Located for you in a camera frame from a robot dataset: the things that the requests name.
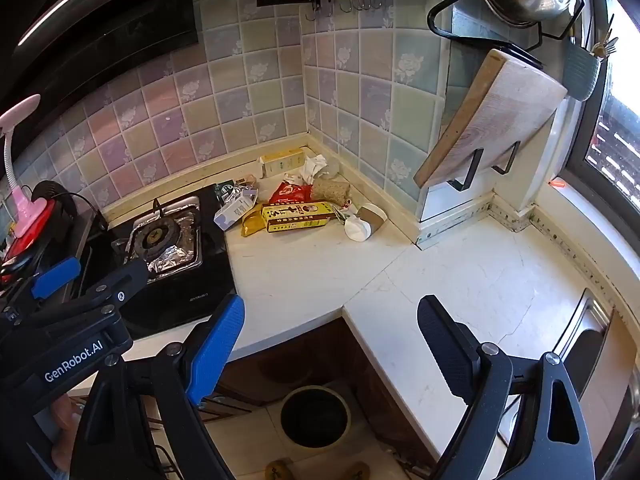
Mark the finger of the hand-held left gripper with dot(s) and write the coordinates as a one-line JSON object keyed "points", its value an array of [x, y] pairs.
{"points": [[55, 277], [120, 287]]}

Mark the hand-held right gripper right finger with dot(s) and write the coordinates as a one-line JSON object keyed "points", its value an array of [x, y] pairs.
{"points": [[450, 350]]}

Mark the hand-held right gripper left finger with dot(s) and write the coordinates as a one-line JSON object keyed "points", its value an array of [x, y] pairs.
{"points": [[220, 345]]}

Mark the gold wrapper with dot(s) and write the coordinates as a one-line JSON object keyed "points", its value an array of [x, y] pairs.
{"points": [[251, 225]]}

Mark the white blue milk carton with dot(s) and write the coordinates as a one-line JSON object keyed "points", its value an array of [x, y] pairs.
{"points": [[232, 210]]}

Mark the dark green packet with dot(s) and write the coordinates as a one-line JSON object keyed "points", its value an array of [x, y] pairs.
{"points": [[226, 191]]}

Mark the long yellow box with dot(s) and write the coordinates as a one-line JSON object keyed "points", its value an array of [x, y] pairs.
{"points": [[300, 216]]}

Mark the brown sleeved paper cup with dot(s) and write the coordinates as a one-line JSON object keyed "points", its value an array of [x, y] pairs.
{"points": [[370, 217]]}

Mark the red snack packet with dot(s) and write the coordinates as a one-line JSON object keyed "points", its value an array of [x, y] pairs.
{"points": [[290, 193]]}

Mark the tan loofah sponge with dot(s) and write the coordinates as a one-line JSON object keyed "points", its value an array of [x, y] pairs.
{"points": [[330, 191]]}

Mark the cream yellow carton box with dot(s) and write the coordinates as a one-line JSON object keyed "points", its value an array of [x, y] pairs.
{"points": [[282, 162]]}

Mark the white paper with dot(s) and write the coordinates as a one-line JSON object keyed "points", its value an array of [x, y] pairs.
{"points": [[314, 167]]}

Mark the clear plastic wrapper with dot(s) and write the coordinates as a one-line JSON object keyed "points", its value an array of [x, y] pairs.
{"points": [[330, 167]]}

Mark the person's left hand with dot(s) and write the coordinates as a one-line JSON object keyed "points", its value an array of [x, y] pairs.
{"points": [[65, 422]]}

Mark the red round object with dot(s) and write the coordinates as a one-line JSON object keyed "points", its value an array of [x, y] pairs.
{"points": [[31, 234]]}

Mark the gas burner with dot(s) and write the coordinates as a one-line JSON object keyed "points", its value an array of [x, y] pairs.
{"points": [[152, 240]]}

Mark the black gas stove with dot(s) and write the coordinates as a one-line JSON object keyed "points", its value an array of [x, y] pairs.
{"points": [[190, 290]]}

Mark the pink clip desk lamp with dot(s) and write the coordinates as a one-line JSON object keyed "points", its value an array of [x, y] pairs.
{"points": [[21, 210]]}

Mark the black round appliance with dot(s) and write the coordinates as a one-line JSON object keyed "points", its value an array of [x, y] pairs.
{"points": [[52, 197]]}

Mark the brown slipper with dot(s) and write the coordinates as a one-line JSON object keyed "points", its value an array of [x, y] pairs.
{"points": [[357, 472], [279, 471]]}

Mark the steel sink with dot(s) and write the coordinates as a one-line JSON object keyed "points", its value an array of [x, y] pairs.
{"points": [[590, 340]]}

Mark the small orange clip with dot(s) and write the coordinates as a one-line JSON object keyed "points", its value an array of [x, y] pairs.
{"points": [[557, 183]]}

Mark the wooden cutting board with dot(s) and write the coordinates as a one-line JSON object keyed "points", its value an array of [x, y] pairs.
{"points": [[500, 110]]}

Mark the black range hood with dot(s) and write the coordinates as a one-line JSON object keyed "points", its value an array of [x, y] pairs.
{"points": [[100, 10]]}

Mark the grey utensil holder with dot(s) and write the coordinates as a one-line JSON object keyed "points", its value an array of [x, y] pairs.
{"points": [[582, 72]]}

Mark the utensils in holder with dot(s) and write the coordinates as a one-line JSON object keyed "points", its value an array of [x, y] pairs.
{"points": [[604, 47]]}

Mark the black cutting board bracket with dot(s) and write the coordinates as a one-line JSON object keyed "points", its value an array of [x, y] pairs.
{"points": [[470, 172]]}

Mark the dark window frame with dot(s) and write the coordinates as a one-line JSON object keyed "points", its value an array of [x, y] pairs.
{"points": [[585, 150]]}

